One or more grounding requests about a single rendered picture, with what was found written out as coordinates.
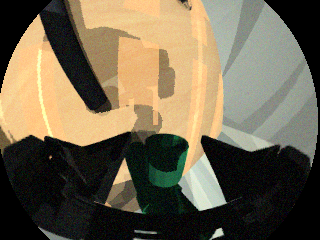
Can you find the dark grey long cylinder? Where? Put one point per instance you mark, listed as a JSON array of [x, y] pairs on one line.
[[67, 49]]

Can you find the green clamp band with cup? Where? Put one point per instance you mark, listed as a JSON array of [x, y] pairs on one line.
[[165, 157]]

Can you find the dark green post with cap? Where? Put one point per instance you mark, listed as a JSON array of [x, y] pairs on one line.
[[172, 203]]

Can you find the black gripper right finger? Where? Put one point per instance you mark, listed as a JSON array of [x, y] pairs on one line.
[[233, 166]]

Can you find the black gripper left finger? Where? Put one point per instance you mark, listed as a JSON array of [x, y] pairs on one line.
[[97, 164]]

